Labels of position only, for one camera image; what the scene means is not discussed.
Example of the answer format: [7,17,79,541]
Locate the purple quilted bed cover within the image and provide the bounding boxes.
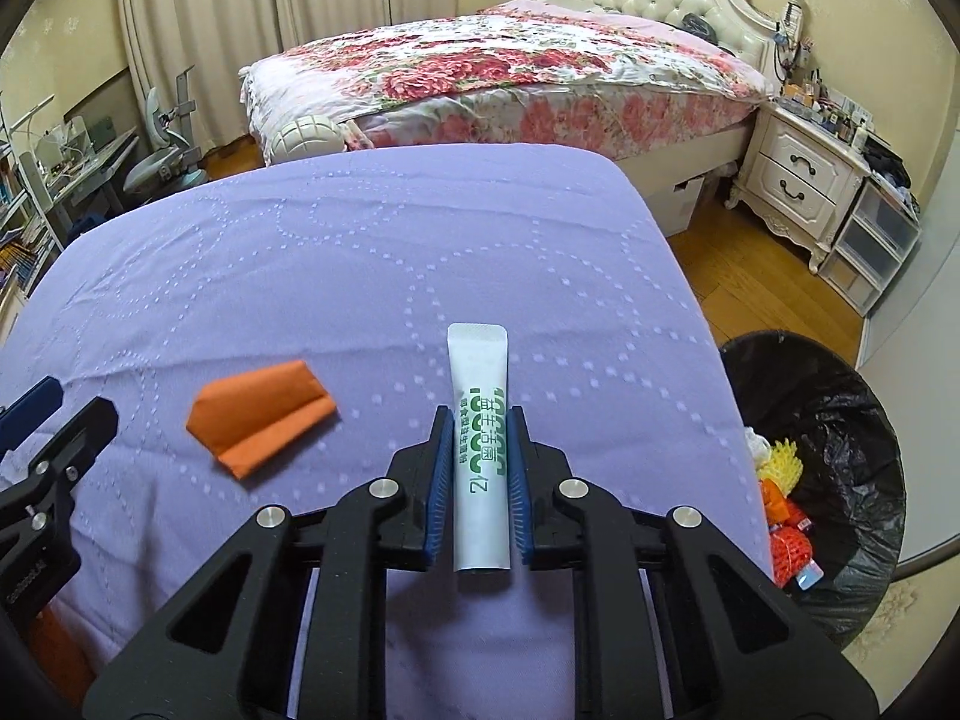
[2,145,766,673]

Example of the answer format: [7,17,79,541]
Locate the white storage box under bed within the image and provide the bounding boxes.
[644,174,706,238]

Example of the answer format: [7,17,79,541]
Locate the yellow foam fruit net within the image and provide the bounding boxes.
[757,440,804,496]

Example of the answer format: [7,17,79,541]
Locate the red foam fruit net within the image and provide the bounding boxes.
[770,525,814,589]

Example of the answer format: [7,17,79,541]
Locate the dark clothes on pillow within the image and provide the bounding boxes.
[680,13,718,44]

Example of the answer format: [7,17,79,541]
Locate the white wardrobe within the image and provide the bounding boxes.
[859,146,958,564]

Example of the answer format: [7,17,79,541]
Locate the white tufted headboard bed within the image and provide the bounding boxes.
[270,0,804,197]

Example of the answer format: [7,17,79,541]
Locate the orange wrapper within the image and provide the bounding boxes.
[185,361,337,481]

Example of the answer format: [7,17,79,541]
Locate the clear plastic drawer unit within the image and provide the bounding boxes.
[818,177,921,317]

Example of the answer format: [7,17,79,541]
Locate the white green cream tube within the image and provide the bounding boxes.
[448,323,511,572]

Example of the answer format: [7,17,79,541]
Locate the clutter on nightstand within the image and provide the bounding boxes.
[771,13,921,205]

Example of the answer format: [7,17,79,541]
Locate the white tissue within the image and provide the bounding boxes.
[745,427,771,468]

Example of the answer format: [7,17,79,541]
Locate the white nightstand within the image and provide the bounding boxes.
[724,103,869,275]

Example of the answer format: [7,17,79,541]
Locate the black lined trash bin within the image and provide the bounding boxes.
[719,330,907,647]

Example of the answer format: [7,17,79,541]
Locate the floral quilt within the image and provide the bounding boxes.
[239,0,773,163]

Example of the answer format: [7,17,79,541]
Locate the bookshelf with books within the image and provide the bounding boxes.
[0,104,62,317]

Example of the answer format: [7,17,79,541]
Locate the study desk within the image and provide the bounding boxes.
[16,127,140,249]

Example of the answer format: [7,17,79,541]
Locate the grey desk chair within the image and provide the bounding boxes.
[124,65,208,205]

